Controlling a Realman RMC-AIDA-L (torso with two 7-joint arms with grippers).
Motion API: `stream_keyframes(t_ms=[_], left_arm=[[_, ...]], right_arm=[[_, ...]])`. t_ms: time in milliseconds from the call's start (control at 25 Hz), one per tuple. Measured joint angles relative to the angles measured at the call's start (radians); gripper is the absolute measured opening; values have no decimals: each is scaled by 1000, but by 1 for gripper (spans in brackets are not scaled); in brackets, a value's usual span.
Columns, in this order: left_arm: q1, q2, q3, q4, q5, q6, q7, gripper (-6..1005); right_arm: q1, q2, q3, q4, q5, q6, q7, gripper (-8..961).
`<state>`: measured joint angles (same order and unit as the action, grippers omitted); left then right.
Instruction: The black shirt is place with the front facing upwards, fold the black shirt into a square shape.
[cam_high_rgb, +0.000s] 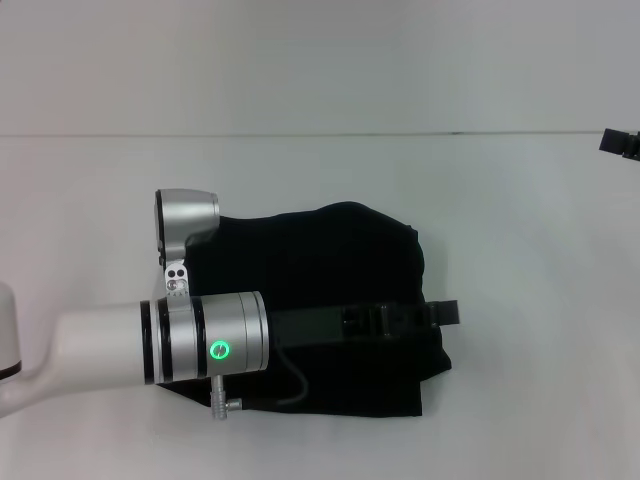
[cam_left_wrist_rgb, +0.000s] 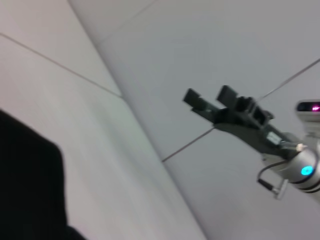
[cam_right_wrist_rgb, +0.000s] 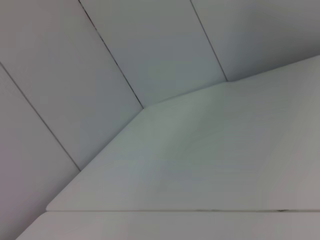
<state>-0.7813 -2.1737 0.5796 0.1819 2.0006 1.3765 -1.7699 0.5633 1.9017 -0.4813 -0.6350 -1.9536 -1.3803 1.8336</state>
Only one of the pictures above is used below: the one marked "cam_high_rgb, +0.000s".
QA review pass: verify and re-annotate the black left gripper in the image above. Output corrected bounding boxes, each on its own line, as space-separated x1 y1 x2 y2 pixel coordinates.
266 298 461 351

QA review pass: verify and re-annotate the left arm cable with plugs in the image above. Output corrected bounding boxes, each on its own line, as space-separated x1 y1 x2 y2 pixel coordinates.
208 348 310 422

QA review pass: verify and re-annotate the black T-shirt with FREE print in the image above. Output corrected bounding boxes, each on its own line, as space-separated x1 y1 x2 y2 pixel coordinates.
153 200 454 419

